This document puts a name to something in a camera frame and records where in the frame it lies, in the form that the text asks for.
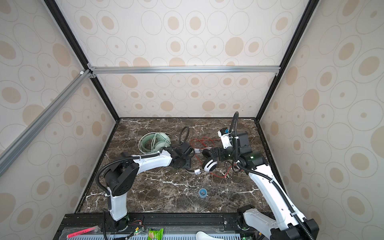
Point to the white black red headphones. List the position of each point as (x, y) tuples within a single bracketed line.
[(208, 165)]

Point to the black vertical frame post right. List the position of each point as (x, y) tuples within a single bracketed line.
[(302, 25)]

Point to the black vertical frame post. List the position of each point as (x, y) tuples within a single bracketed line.
[(302, 25), (59, 18)]

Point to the white spoon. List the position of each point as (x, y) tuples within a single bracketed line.
[(203, 236)]

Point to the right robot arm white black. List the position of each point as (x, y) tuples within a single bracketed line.
[(288, 223)]

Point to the pink marker pen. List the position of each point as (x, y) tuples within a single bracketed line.
[(81, 232)]

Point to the black vertical frame post left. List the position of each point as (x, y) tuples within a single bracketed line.
[(59, 18)]

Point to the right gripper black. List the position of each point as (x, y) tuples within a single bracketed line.
[(220, 150)]

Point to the green snack packet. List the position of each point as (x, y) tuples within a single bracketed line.
[(155, 234)]

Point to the small blue tape roll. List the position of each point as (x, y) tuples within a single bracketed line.
[(203, 193)]

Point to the horizontal aluminium rail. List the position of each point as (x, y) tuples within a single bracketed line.
[(182, 70)]

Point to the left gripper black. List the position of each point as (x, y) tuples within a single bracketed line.
[(188, 160)]

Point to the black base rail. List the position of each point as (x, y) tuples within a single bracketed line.
[(177, 226)]

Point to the mint green headphones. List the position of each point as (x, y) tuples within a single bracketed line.
[(153, 142)]

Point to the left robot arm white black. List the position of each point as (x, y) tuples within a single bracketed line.
[(117, 178)]

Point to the diagonal aluminium rail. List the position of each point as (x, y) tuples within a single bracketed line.
[(23, 140)]

